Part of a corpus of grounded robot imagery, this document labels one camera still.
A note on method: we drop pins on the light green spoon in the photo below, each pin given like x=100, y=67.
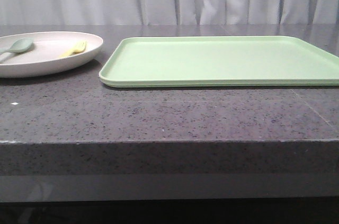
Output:
x=19, y=46

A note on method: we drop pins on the beige round plate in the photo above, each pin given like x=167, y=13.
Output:
x=44, y=57

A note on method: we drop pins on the light green tray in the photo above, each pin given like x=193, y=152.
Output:
x=219, y=61

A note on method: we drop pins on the yellow plastic fork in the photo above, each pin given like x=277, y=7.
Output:
x=77, y=48

